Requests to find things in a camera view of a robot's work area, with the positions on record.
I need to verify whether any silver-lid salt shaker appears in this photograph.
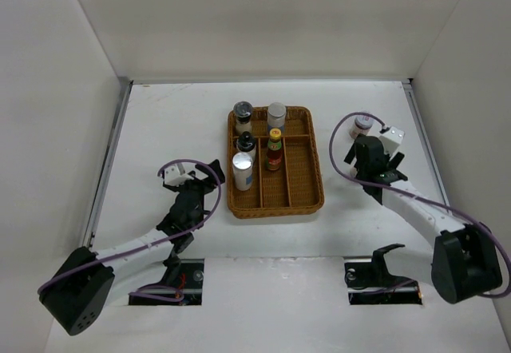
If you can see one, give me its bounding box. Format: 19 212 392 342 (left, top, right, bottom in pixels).
232 152 253 192
267 102 287 132

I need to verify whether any black-cap white spice jar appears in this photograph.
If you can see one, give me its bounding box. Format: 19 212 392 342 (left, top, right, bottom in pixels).
236 131 257 160

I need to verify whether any yellow-cap red sauce bottle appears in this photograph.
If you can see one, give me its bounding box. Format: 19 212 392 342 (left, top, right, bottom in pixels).
266 128 283 171

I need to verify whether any clear-lid white spice jar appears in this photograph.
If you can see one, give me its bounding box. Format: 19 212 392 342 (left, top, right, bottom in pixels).
233 101 253 135

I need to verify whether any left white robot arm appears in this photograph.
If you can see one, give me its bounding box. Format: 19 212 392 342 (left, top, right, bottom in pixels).
38 159 226 336

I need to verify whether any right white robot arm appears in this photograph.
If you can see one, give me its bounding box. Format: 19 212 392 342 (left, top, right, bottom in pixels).
344 135 503 303

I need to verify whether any far red-label spice jar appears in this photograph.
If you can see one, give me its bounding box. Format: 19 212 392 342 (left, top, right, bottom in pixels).
350 111 374 140

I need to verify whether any brown wicker tray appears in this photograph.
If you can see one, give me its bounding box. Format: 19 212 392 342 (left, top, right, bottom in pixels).
225 106 324 219

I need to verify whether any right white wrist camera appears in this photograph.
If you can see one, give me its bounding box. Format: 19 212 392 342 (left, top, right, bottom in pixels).
378 126 405 157

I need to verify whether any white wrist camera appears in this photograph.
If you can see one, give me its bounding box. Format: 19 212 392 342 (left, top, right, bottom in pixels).
157 162 193 186
378 126 405 157

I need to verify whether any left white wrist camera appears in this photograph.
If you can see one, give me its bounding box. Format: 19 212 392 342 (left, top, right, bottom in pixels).
157 162 193 186

